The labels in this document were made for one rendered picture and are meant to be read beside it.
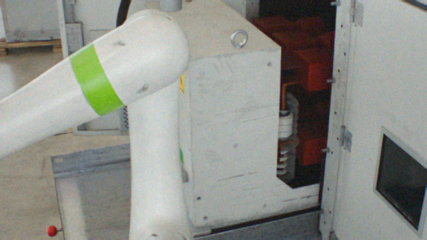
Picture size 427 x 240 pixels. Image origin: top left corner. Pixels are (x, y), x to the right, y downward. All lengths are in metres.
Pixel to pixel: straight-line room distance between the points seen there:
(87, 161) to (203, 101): 0.71
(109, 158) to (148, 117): 0.89
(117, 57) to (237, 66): 0.50
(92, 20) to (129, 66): 1.16
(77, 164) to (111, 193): 0.19
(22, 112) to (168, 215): 0.38
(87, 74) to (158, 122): 0.24
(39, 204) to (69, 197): 1.54
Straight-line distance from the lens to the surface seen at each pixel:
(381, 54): 1.20
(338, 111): 1.43
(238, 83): 1.38
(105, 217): 1.75
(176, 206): 1.17
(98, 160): 1.98
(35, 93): 0.95
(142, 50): 0.90
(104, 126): 2.20
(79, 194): 1.86
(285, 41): 1.64
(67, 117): 0.94
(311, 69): 1.50
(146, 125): 1.11
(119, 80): 0.91
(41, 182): 3.58
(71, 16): 2.05
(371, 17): 1.22
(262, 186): 1.54
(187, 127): 1.42
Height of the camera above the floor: 1.86
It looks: 27 degrees down
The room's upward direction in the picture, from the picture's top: 1 degrees counter-clockwise
